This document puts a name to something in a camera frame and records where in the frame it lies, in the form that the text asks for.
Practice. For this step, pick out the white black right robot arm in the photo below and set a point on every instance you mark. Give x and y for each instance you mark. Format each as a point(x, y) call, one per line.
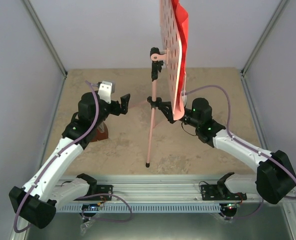
point(273, 176)

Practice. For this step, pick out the clear plastic metronome cover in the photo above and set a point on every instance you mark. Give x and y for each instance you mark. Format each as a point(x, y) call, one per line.
point(101, 127)

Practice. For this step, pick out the pink music stand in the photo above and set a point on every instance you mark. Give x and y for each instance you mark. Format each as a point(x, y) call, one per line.
point(168, 57)

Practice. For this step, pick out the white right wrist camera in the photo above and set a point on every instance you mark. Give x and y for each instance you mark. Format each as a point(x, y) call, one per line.
point(184, 98)

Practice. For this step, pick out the aluminium left corner frame post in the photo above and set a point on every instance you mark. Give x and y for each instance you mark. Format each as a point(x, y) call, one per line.
point(40, 28)

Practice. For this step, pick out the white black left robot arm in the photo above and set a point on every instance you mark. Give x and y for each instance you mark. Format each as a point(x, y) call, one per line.
point(39, 199)

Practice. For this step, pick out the clear plastic bag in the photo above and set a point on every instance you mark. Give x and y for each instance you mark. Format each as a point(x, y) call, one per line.
point(87, 223)

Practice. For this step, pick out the aluminium corner frame post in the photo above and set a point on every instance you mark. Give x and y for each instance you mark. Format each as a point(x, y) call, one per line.
point(253, 74)
point(40, 28)

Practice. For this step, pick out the red paper sheet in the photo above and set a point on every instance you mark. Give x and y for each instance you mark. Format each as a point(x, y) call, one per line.
point(182, 19)

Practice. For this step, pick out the grey slotted cable duct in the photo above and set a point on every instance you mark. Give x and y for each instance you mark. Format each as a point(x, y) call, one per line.
point(138, 208)

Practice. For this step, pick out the brown wooden metronome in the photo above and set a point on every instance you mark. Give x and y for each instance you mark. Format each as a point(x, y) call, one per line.
point(100, 136)

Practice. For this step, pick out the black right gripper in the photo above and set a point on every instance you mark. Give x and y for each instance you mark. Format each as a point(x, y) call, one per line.
point(170, 115)

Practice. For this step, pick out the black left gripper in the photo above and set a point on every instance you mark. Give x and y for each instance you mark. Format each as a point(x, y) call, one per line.
point(124, 101)

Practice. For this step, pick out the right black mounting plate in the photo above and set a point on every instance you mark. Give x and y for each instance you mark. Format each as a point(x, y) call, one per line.
point(210, 192)

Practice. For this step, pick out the aluminium right corner frame post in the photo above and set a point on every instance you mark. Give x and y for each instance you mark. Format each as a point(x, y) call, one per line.
point(253, 74)

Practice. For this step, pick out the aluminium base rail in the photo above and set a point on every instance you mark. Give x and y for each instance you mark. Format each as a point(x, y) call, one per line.
point(157, 188)

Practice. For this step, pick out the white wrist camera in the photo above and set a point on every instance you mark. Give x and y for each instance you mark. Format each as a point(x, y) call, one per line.
point(184, 98)
point(105, 90)

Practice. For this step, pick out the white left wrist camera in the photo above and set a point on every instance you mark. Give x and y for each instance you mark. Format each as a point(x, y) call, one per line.
point(105, 90)

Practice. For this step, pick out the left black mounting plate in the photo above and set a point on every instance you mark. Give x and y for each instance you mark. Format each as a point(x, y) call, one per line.
point(100, 189)

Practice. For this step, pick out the black mounting plate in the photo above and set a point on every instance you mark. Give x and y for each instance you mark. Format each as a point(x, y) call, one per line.
point(210, 192)
point(100, 189)

